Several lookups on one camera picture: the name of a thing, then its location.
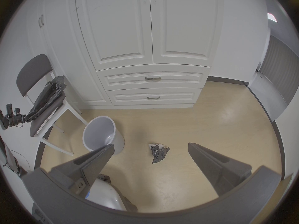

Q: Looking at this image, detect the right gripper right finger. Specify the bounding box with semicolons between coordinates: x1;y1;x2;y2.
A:
188;142;253;198

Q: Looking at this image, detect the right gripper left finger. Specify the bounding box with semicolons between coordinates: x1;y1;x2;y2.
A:
50;144;115;195

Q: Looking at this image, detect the black plastic bag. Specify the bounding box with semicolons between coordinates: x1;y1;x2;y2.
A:
25;76;67;123

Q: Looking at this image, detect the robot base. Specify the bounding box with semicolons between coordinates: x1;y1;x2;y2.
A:
85;174;138;212

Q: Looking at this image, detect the white trash bin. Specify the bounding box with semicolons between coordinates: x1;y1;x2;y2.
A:
82;116;125;154

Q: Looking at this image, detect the white chair dark grey seat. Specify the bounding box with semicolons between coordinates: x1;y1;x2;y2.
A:
16;54;83;156

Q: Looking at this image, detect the white wardrobe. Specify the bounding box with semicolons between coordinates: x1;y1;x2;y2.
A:
26;0;225;109

